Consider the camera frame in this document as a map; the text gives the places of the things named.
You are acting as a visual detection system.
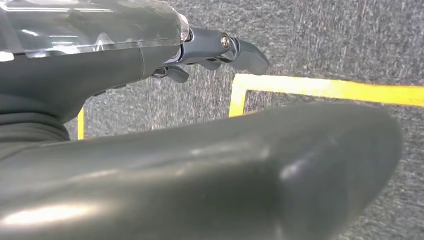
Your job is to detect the yellow floor tape strip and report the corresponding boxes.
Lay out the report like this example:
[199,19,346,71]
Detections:
[76,106,86,141]

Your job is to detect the yellow floor tape square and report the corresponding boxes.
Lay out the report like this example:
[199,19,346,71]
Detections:
[228,73,424,118]

